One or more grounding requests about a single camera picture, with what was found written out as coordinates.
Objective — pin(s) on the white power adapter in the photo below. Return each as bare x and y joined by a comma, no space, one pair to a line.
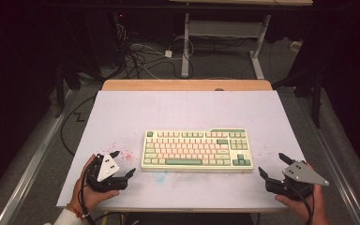
168,53

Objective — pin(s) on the metal floor rail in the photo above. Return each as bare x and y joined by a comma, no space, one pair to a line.
337,168
31,168

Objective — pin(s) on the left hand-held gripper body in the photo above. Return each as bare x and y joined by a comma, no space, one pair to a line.
107,168

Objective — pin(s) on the person's left hand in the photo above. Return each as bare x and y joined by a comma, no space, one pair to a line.
90,195

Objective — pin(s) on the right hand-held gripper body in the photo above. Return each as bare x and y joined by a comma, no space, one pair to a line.
303,175

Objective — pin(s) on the person's right hand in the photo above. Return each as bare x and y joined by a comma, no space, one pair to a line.
307,209

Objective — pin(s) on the wooden table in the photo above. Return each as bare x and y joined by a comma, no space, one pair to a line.
184,85

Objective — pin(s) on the cream and green keyboard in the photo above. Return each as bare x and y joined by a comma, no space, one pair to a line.
197,150

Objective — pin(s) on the white table mat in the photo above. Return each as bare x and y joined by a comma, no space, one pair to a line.
184,109

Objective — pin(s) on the small white box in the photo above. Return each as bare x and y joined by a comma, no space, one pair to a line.
295,46

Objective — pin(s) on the white desk frame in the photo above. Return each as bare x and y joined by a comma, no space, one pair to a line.
225,28

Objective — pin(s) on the black stand leg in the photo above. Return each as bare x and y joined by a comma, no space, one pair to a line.
317,103
59,93

